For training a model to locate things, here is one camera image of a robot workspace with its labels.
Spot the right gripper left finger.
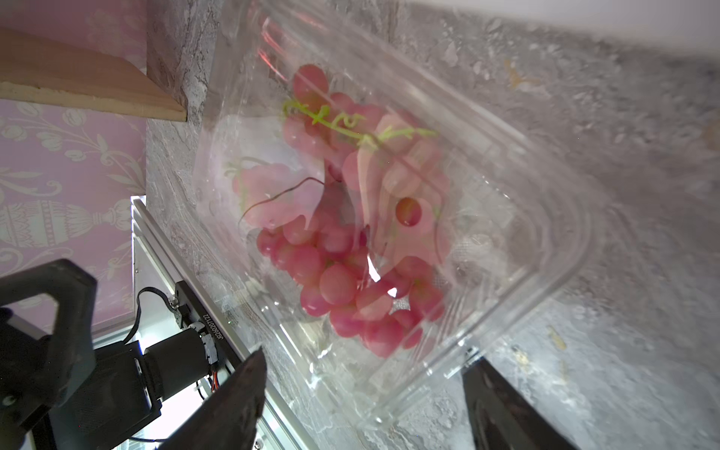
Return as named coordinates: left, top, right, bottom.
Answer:
left=159, top=349, right=267, bottom=450

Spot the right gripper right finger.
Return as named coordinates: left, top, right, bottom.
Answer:
left=462, top=358, right=576, bottom=450

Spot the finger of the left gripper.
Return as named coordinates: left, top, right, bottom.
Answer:
left=1, top=259, right=98, bottom=404

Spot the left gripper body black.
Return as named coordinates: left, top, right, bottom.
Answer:
left=1, top=307, right=62, bottom=449

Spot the red grape bunch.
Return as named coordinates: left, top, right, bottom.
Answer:
left=226, top=64, right=449, bottom=358

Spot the clear plastic clamshell container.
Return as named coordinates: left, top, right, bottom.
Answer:
left=193, top=1, right=594, bottom=429

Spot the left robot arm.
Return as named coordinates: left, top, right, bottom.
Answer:
left=1, top=259, right=210, bottom=449

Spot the wooden shelf unit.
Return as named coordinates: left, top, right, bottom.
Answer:
left=1, top=28, right=187, bottom=122

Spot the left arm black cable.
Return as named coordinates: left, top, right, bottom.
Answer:
left=122, top=286, right=178, bottom=345

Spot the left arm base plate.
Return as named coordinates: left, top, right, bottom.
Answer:
left=174, top=280, right=243, bottom=373

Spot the aluminium rail frame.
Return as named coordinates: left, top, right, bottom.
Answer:
left=118, top=196, right=317, bottom=449

